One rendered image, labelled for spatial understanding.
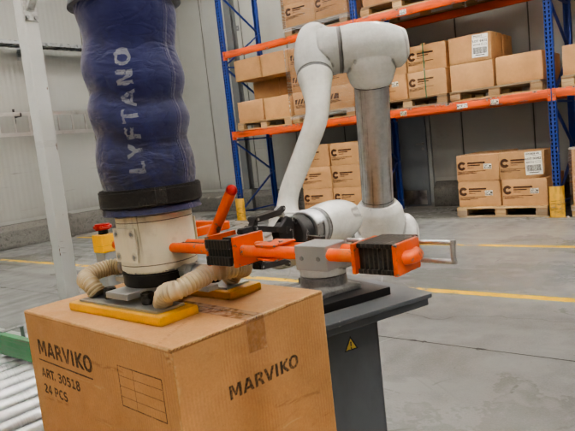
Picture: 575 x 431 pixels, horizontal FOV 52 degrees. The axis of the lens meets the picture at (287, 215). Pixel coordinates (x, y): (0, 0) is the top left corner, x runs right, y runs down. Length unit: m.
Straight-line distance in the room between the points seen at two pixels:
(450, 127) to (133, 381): 9.12
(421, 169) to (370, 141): 8.43
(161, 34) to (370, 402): 1.34
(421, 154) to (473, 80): 2.12
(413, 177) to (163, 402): 9.35
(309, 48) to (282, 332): 0.83
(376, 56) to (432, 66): 7.06
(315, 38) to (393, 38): 0.21
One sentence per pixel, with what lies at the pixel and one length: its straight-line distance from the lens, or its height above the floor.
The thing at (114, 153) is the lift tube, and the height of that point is 1.29.
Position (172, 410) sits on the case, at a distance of 1.10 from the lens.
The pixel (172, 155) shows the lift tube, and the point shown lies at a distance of 1.28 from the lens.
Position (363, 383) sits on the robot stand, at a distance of 2.02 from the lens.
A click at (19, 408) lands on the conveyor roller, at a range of 2.12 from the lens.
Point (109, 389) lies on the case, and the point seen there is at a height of 0.82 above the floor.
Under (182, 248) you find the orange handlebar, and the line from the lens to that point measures 1.26.
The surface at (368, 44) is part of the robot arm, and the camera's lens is 1.70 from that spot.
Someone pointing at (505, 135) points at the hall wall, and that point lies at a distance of 9.73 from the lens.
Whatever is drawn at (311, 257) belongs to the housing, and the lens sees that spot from 1.02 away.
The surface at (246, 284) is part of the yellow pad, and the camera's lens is 1.35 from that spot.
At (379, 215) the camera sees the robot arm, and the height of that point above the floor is 1.02.
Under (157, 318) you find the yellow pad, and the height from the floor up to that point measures 0.96.
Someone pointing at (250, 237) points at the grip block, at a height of 1.10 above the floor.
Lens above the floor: 1.27
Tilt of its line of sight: 7 degrees down
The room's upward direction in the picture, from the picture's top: 6 degrees counter-clockwise
